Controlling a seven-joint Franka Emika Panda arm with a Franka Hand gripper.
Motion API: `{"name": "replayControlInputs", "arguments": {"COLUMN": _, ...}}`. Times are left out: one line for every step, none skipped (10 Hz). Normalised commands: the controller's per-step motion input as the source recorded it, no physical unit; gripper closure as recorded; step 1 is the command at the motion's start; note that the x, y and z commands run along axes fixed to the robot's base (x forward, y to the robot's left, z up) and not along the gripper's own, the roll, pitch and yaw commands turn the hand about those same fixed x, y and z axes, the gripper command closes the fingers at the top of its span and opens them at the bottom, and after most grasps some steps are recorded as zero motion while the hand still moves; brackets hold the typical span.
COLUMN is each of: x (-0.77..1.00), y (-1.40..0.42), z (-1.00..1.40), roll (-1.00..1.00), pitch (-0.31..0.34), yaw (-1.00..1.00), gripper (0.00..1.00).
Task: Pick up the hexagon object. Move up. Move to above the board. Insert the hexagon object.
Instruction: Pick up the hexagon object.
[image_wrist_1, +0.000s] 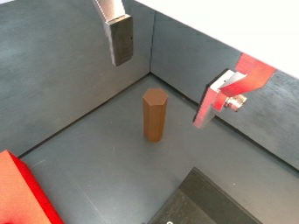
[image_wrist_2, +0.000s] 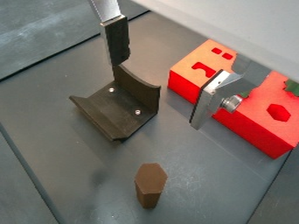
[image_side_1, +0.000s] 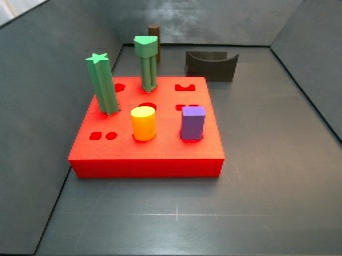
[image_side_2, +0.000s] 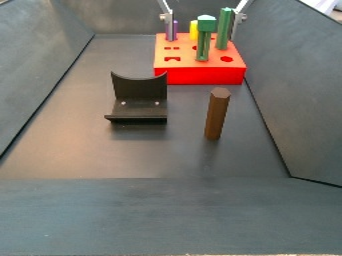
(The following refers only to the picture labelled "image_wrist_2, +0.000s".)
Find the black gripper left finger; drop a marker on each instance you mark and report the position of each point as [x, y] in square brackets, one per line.
[113, 29]

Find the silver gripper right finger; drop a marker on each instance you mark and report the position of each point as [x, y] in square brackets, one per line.
[219, 94]

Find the brown hexagon block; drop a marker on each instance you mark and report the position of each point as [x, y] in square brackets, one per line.
[149, 181]

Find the red shape board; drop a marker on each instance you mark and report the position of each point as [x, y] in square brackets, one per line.
[266, 119]

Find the green star block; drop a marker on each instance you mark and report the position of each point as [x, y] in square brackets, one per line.
[291, 87]

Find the black curved holder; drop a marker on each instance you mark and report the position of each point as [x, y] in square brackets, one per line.
[121, 106]

